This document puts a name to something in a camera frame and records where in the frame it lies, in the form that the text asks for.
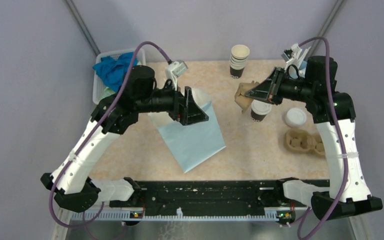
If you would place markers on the stack of paper cups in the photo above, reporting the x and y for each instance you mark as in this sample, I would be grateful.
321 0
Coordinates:
238 60

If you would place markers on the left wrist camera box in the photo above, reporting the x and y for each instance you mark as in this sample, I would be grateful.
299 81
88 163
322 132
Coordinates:
174 70

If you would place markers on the white wrapped straws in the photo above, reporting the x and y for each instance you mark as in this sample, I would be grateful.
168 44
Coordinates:
303 52

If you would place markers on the brown pulp carrier piece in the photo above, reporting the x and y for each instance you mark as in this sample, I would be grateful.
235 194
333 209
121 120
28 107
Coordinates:
240 99

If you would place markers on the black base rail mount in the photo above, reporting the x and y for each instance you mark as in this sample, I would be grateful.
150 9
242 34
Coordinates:
211 200

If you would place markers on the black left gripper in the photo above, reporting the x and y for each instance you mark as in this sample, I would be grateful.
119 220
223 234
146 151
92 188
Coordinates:
186 110

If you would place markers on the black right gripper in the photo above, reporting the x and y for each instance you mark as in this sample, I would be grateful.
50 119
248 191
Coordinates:
265 90

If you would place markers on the blue cloth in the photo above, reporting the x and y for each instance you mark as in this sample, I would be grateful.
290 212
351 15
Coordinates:
112 71

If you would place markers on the stack of plastic lids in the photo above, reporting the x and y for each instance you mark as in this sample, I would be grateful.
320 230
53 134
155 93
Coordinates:
295 117

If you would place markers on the light blue paper bag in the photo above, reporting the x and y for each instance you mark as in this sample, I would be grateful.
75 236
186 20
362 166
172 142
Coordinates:
191 145

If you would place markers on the white plastic basket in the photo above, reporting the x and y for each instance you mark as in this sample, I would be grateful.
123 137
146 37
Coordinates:
100 89

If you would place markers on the brown pulp cup carrier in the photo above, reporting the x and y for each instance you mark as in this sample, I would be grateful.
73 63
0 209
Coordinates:
302 142

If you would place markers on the translucent plastic cup lid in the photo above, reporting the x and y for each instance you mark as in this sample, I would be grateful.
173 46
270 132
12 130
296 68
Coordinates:
260 107

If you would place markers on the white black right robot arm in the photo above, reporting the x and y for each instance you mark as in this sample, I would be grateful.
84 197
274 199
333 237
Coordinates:
334 116

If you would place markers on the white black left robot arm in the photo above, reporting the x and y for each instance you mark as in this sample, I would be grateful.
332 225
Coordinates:
70 184

